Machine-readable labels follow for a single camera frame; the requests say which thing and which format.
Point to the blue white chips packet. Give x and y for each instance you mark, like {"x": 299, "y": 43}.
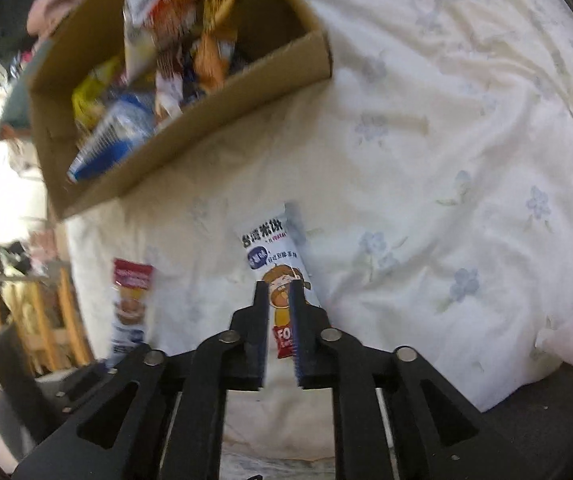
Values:
{"x": 111, "y": 140}

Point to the orange peanut snack packet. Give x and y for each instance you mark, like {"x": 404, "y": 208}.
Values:
{"x": 211, "y": 62}

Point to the white cartoon cracker packet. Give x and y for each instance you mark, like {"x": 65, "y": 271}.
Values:
{"x": 276, "y": 255}

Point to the white blue slim snack packet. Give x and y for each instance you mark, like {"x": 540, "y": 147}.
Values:
{"x": 129, "y": 305}

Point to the yellow snack packet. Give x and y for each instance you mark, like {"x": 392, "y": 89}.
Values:
{"x": 94, "y": 92}

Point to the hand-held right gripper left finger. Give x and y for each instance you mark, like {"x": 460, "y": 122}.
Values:
{"x": 261, "y": 332}

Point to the person's grey trouser leg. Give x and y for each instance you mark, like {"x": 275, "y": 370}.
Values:
{"x": 556, "y": 420}

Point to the pink garment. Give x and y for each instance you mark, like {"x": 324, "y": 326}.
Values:
{"x": 59, "y": 2}

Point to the white barcode snack packet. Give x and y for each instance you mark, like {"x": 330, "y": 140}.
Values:
{"x": 144, "y": 20}

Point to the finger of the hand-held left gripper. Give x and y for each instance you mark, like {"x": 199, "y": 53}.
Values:
{"x": 84, "y": 385}

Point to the brown cardboard box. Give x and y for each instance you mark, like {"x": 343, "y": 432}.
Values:
{"x": 176, "y": 125}

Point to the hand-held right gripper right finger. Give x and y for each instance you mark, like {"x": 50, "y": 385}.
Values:
{"x": 299, "y": 332}

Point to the wooden chair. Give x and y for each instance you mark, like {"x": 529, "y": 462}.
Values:
{"x": 41, "y": 320}

